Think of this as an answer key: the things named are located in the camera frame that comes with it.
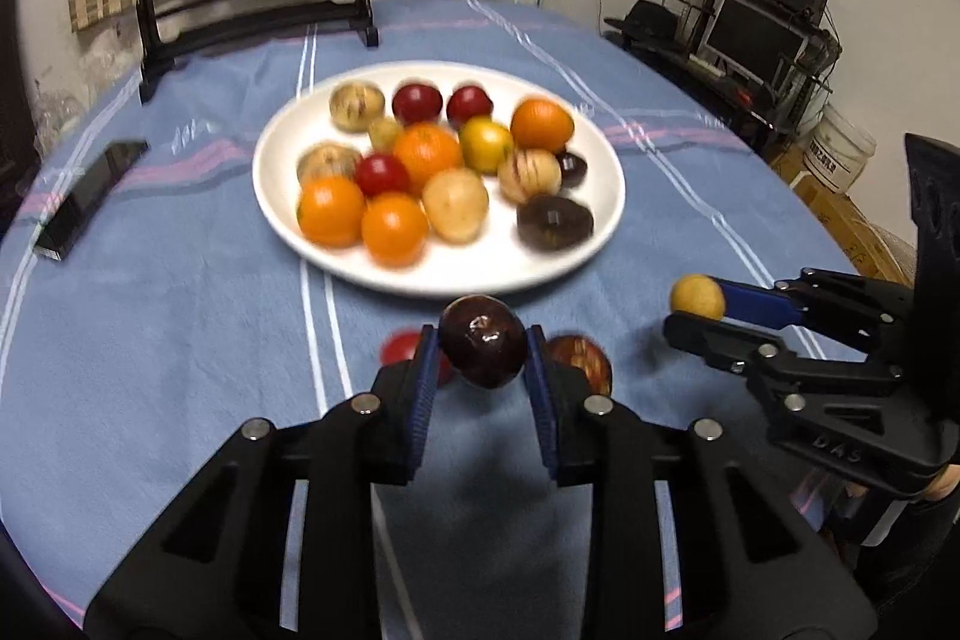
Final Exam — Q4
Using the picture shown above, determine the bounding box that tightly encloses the black computer monitor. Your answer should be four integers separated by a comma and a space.
701, 0, 807, 82

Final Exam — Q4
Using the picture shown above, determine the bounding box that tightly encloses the blue striped tablecloth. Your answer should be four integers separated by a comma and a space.
0, 0, 901, 640

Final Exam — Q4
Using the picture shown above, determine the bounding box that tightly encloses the red plum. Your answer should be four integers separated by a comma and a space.
391, 80, 443, 126

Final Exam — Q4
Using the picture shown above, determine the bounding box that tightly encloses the brown cardboard box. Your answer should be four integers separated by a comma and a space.
772, 149, 916, 289

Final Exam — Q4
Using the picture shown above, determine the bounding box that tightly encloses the yellow-brown potato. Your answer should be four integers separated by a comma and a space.
297, 140, 365, 185

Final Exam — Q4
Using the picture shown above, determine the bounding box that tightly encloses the black hat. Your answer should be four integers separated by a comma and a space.
604, 0, 687, 45

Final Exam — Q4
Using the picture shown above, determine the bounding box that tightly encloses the dark purple plum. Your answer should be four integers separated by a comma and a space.
438, 295, 528, 390
555, 151, 590, 188
544, 334, 614, 397

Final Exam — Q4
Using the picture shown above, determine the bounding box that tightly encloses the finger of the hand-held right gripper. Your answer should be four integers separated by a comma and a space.
709, 269, 912, 352
664, 312, 901, 412

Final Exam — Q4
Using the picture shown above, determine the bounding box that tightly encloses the large red apple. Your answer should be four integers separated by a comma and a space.
445, 84, 496, 127

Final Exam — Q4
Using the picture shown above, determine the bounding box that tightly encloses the person's right forearm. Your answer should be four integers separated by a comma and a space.
855, 497, 960, 618

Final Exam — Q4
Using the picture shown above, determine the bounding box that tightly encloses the dark brown avocado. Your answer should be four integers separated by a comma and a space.
516, 193, 596, 253

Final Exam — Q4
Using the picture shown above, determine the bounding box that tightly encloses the small yellow round fruit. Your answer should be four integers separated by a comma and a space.
367, 116, 404, 154
670, 274, 727, 320

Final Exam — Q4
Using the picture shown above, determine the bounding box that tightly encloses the tan striped fruit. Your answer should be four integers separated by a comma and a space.
497, 148, 563, 206
328, 80, 387, 133

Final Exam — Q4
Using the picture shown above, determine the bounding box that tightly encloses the smooth orange fruit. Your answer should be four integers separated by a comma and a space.
361, 192, 431, 268
297, 175, 368, 249

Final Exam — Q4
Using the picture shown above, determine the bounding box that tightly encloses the large mandarin orange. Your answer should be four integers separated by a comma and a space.
510, 96, 576, 155

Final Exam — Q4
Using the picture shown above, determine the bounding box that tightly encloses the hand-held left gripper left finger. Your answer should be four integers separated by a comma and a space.
82, 325, 440, 640

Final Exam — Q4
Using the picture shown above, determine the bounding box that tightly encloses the white oval plate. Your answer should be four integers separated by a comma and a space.
252, 59, 626, 298

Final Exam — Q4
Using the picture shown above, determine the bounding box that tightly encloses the black metal rack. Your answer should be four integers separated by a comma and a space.
604, 0, 845, 154

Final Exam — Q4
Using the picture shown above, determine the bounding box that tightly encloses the black smartphone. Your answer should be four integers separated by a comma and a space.
32, 139, 151, 262

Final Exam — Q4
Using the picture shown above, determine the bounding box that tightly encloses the white plastic bucket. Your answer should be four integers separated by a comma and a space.
802, 100, 878, 195

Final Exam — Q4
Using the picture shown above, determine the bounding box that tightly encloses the clear plastic wrap pile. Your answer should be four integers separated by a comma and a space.
37, 32, 143, 146

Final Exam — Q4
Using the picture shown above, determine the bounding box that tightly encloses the person's right hand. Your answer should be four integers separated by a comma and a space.
924, 460, 960, 502

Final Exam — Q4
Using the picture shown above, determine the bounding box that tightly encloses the small red tomato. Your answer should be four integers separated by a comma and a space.
353, 152, 412, 199
379, 331, 455, 386

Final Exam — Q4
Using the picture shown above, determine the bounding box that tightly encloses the yellow-green tomato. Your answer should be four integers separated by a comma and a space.
457, 116, 515, 175

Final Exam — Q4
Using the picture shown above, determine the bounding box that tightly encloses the small mandarin orange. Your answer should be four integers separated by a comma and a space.
391, 122, 464, 195

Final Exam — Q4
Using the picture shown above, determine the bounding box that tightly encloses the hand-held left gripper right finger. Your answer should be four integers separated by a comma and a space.
525, 325, 878, 640

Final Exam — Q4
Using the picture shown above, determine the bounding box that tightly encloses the smooth yellow fruit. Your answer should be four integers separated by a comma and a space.
421, 167, 491, 245

